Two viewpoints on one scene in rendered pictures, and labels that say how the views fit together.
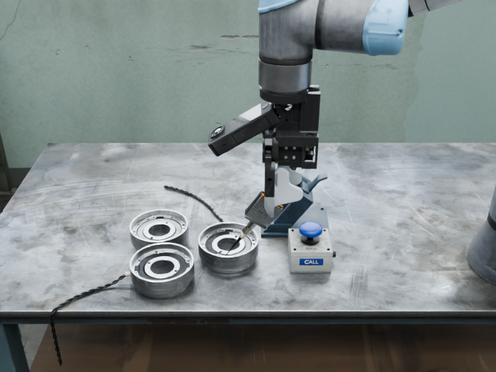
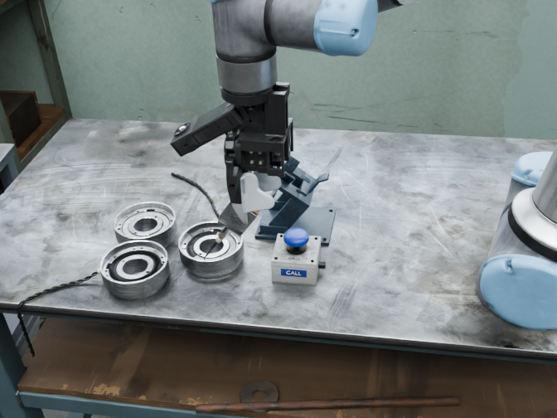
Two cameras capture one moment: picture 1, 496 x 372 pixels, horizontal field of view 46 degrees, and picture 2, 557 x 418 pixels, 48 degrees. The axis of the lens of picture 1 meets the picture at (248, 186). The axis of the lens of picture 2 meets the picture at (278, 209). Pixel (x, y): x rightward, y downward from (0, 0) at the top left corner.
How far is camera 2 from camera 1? 0.23 m
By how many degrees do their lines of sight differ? 10
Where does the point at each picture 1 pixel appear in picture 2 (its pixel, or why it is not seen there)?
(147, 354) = (142, 348)
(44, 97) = (109, 58)
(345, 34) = (295, 31)
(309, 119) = (274, 121)
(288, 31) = (237, 25)
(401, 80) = (501, 51)
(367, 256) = (362, 269)
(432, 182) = (469, 186)
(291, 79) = (247, 78)
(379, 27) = (331, 26)
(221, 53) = not seen: hidden behind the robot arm
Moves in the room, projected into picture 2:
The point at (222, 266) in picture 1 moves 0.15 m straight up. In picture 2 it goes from (198, 270) to (187, 191)
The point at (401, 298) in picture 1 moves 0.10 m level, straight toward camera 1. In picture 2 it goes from (383, 322) to (357, 371)
